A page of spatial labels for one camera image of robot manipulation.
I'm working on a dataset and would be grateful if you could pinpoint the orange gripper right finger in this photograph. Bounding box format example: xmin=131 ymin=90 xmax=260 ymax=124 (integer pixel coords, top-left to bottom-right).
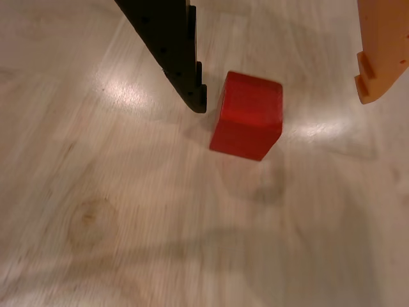
xmin=354 ymin=0 xmax=409 ymax=106

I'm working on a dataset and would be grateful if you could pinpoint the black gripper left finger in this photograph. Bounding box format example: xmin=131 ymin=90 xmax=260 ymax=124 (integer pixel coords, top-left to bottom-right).
xmin=114 ymin=0 xmax=208 ymax=114

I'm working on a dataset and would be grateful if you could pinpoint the red cube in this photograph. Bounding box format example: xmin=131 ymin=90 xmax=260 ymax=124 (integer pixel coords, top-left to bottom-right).
xmin=209 ymin=70 xmax=284 ymax=162

